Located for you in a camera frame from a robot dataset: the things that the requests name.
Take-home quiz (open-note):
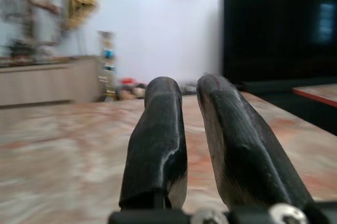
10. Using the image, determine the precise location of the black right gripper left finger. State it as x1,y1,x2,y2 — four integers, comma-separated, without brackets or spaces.
118,76,188,210

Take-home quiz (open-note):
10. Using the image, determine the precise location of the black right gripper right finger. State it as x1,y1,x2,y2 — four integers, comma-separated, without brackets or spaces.
196,73,315,213

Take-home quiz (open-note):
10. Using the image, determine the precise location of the dark round jar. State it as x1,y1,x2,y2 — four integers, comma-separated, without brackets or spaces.
133,83,147,99

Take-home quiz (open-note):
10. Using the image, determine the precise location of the black low TV console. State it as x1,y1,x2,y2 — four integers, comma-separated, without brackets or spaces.
238,76,337,137

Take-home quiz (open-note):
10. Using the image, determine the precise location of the dark jar red lid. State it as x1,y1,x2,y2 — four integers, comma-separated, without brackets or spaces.
117,77,135,100

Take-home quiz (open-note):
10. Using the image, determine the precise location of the tall labelled bottle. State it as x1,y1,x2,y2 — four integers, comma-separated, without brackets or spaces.
98,31,116,101

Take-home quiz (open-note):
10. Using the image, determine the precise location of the black flat-screen television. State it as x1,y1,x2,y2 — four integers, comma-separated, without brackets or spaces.
219,0,337,82

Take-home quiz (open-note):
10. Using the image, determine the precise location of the light wooden cabinet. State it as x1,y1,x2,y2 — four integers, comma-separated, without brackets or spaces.
0,55,102,108

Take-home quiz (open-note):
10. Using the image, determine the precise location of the glass showcase with figurines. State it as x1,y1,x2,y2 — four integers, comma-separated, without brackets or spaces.
0,0,71,64

